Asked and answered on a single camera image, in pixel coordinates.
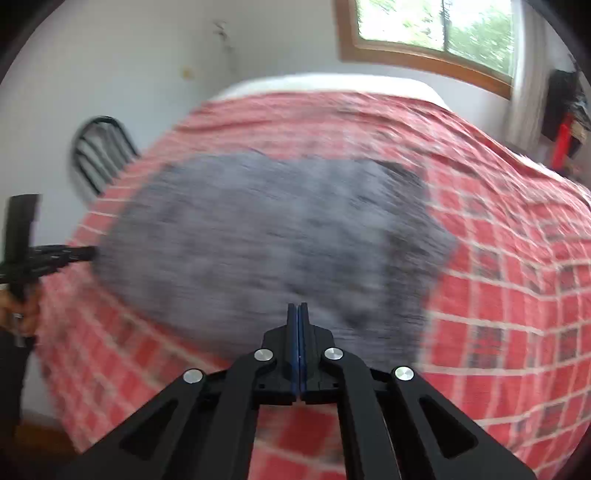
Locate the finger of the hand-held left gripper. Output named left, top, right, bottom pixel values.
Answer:
left=28, top=246, right=96, bottom=274

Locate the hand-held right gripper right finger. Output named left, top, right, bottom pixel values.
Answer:
left=299, top=302, right=537, bottom=480

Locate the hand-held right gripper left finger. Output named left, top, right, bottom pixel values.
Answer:
left=60, top=303, right=300, bottom=480

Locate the grey quilted jacket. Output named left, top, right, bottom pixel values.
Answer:
left=92, top=151, right=459, bottom=370

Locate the person's left hand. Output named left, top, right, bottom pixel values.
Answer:
left=0, top=284, right=41, bottom=339

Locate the black metal chair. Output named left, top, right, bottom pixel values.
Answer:
left=73, top=115, right=140, bottom=198

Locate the red plaid blanket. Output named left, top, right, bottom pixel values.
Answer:
left=34, top=90, right=591, bottom=480

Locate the white bed sheet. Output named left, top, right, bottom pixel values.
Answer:
left=207, top=73, right=454, bottom=112

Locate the red hanging bag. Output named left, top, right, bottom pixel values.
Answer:
left=551, top=115, right=575, bottom=171

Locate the dark hanging coat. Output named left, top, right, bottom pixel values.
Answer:
left=540, top=69, right=580, bottom=139

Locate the grey curtain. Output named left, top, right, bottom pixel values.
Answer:
left=505, top=0, right=557, bottom=155

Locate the large wooden framed window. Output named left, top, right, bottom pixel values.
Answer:
left=335, top=0, right=517, bottom=100

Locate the wall hook with cord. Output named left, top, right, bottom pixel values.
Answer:
left=212, top=19, right=236, bottom=88

